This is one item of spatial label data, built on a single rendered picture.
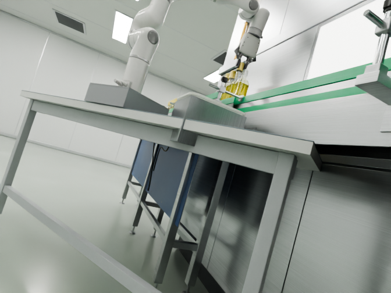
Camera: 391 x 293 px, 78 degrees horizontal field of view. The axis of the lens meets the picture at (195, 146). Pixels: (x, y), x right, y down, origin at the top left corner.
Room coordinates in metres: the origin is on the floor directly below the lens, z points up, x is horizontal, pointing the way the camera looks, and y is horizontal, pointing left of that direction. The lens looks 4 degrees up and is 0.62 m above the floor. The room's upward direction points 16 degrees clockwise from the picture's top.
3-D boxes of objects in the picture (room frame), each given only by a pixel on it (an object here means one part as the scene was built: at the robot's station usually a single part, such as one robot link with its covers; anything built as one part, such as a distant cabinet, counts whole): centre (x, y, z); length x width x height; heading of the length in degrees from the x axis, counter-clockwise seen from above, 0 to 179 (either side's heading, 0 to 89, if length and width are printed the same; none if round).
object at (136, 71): (1.06, 0.36, 0.91); 0.16 x 0.13 x 0.15; 157
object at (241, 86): (1.19, -0.14, 0.99); 0.06 x 0.06 x 0.21; 21
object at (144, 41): (1.08, 0.36, 1.07); 0.13 x 0.10 x 0.16; 46
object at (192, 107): (0.89, -0.04, 0.79); 0.27 x 0.17 x 0.08; 112
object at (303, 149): (1.63, -0.01, 0.73); 1.58 x 1.52 x 0.04; 57
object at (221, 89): (1.02, -0.06, 0.95); 0.17 x 0.03 x 0.12; 112
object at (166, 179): (1.87, 0.19, 0.54); 1.59 x 0.18 x 0.43; 22
